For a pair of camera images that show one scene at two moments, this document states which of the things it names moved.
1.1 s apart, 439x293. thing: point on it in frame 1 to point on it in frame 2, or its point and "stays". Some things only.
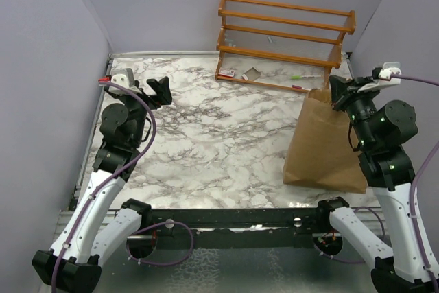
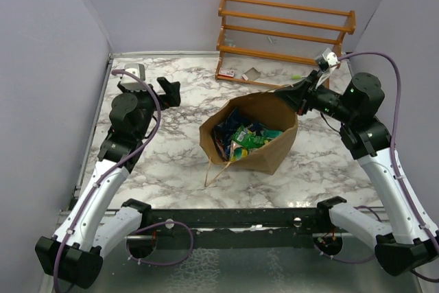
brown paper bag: [319, 152] to [254, 131]
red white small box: [226, 72] stays
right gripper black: [339, 86] to [301, 95]
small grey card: [252, 74] stays
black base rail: [234, 228] stays
